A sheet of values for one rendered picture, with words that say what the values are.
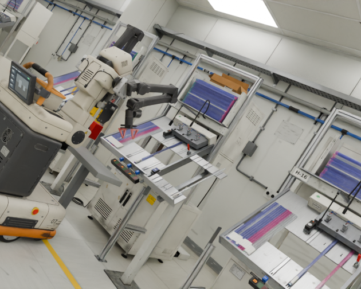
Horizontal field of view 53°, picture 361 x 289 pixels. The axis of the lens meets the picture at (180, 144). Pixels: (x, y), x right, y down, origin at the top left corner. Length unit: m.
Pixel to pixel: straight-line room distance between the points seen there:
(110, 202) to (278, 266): 1.70
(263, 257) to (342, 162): 0.87
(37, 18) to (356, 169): 5.80
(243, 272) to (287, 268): 0.42
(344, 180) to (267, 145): 2.06
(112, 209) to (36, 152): 1.30
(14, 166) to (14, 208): 0.27
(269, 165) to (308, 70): 1.29
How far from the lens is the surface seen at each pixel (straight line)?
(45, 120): 2.14
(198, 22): 6.14
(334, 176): 2.67
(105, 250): 2.89
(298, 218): 2.58
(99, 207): 3.47
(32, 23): 7.06
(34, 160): 2.24
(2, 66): 7.07
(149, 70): 4.28
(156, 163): 2.90
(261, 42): 5.33
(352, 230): 2.53
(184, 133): 3.17
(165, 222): 2.63
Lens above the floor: 1.10
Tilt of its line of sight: 1 degrees down
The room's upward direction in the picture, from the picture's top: 33 degrees clockwise
